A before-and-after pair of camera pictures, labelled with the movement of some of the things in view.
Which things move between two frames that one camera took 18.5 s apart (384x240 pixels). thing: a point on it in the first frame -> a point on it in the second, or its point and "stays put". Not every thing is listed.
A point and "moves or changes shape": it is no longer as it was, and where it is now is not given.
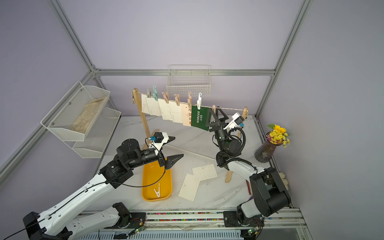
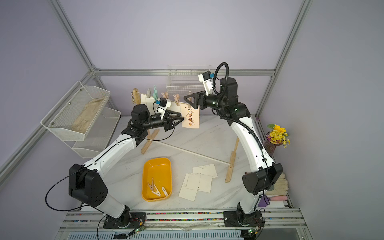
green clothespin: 155,94 stays put
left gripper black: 168,164 -> 167,120
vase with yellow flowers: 276,136 stays put
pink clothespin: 177,98 stays put
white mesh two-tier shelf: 82,114 stays put
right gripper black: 218,128 -> 201,98
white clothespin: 199,102 moves or changes shape
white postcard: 189,187 stays put
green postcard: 199,117 -> 199,182
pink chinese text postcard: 186,114 stays put
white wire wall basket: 185,78 stays put
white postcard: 204,172 stays put
